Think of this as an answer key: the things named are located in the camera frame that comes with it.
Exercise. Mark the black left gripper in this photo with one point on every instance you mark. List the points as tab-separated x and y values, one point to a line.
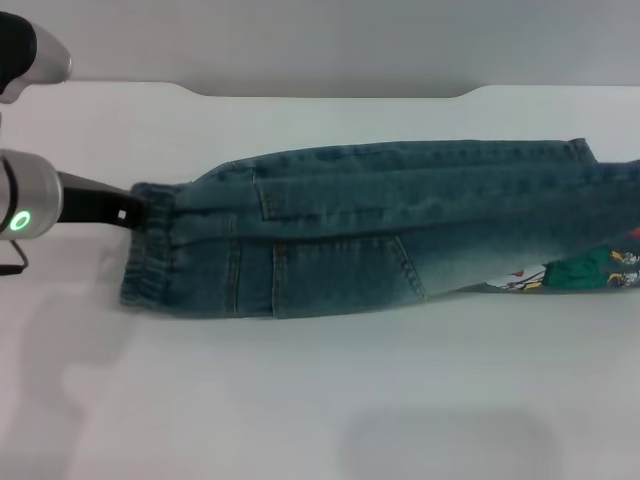
90	200

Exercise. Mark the blue denim shorts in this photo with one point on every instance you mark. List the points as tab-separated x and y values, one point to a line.
380	230

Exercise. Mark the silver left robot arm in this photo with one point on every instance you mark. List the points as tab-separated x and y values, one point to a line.
27	195

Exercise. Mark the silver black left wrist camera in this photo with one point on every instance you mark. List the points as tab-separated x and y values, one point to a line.
35	50

